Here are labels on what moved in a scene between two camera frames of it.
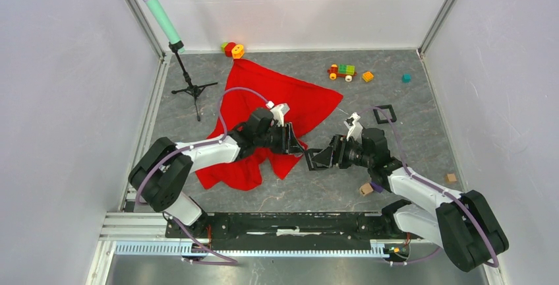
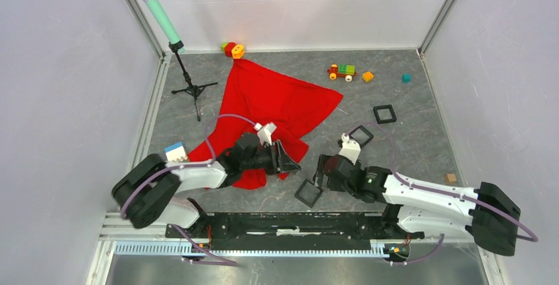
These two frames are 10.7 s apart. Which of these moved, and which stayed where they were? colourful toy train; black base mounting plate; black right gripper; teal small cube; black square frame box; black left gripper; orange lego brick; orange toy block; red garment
Moved: black right gripper; black left gripper; black square frame box
Stayed: teal small cube; orange lego brick; orange toy block; red garment; colourful toy train; black base mounting plate
